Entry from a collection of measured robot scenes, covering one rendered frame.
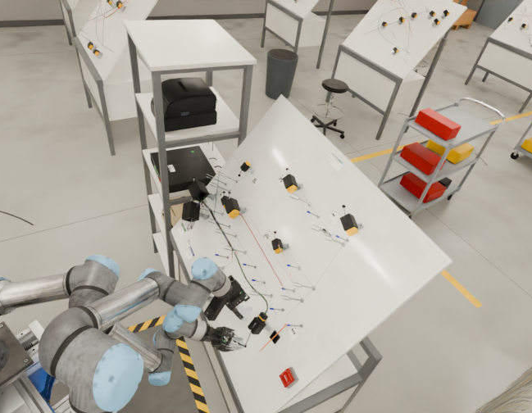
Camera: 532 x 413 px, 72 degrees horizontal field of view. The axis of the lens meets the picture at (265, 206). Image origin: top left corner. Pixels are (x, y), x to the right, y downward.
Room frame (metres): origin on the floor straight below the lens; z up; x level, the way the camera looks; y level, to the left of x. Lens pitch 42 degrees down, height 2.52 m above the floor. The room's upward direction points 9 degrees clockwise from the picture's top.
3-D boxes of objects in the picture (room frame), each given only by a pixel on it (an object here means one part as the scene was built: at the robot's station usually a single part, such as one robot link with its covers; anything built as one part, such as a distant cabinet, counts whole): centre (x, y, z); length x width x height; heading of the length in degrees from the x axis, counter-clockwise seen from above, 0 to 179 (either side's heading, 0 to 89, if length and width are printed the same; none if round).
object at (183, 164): (1.81, 0.55, 1.09); 0.35 x 0.33 x 0.07; 32
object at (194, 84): (1.78, 0.52, 1.56); 0.30 x 0.23 x 0.19; 124
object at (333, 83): (4.51, -0.59, 0.34); 0.58 x 0.55 x 0.69; 16
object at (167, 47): (1.90, 0.53, 0.93); 0.61 x 0.50 x 1.85; 32
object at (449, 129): (3.39, -1.70, 0.54); 0.99 x 0.50 x 1.08; 132
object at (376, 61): (5.20, -1.29, 0.83); 1.18 x 0.72 x 1.65; 37
